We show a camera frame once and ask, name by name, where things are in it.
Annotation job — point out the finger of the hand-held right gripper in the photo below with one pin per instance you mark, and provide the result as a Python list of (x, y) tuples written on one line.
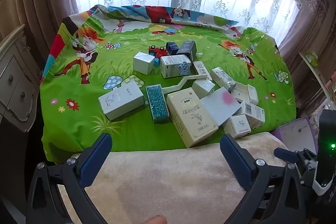
[(284, 153)]

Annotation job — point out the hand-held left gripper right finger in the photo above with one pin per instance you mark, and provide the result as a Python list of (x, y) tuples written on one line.
[(235, 161)]

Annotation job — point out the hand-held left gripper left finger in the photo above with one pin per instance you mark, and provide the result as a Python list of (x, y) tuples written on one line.
[(95, 158)]

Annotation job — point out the purple cardboard box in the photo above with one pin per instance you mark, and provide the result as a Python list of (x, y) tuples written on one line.
[(294, 132)]

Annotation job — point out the small white printed box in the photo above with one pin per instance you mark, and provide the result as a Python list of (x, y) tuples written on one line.
[(239, 127)]

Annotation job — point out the white box with barcode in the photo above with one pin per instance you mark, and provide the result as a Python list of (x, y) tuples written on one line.
[(253, 113)]

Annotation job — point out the large cream box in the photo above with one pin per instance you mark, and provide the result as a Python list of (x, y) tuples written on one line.
[(191, 119)]

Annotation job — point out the white box bird print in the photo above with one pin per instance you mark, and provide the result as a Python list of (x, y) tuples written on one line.
[(120, 102)]

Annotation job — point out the plain small white box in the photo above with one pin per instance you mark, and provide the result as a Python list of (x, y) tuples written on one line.
[(203, 87)]

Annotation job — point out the taped white medicine box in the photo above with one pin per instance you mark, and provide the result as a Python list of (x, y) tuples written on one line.
[(221, 77)]

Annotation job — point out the long white box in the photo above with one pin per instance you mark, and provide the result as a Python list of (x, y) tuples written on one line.
[(202, 71)]

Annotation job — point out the white square box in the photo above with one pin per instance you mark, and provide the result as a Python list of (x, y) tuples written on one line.
[(143, 64)]

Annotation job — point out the blue toy piece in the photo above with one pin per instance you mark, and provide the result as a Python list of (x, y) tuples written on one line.
[(156, 61)]

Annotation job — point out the white box red blue label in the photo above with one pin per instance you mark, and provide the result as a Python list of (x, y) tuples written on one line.
[(170, 66)]

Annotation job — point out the dark grey box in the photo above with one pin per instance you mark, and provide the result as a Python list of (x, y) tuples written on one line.
[(187, 49)]

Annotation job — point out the red toy car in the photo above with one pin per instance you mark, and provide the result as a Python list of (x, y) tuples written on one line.
[(157, 50)]

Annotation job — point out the small navy box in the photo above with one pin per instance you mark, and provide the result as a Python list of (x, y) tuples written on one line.
[(172, 48)]

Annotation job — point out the person's left hand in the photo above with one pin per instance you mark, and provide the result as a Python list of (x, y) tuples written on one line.
[(157, 220)]

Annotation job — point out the white fluff tuft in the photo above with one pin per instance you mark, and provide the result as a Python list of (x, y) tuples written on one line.
[(311, 164)]

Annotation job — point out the flat white box pink splash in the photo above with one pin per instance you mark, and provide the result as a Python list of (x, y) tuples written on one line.
[(220, 108)]

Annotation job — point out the white side table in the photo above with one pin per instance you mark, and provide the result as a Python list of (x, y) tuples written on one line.
[(319, 74)]

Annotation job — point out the white plastic case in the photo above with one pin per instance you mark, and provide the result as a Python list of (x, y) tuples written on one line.
[(246, 94)]

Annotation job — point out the green packet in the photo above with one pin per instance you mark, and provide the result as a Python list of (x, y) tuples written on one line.
[(311, 60)]

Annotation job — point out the teal box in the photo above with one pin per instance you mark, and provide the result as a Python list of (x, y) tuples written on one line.
[(157, 104)]

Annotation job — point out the green cartoon printed blanket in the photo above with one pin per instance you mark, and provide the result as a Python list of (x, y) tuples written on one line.
[(118, 69)]

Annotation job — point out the cream dresser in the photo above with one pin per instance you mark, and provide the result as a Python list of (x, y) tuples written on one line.
[(15, 87)]

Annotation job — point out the mauve patterned drape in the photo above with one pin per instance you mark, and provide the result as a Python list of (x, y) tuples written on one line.
[(309, 16)]

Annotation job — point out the white plastic bracket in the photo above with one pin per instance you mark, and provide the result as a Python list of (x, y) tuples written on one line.
[(194, 77)]

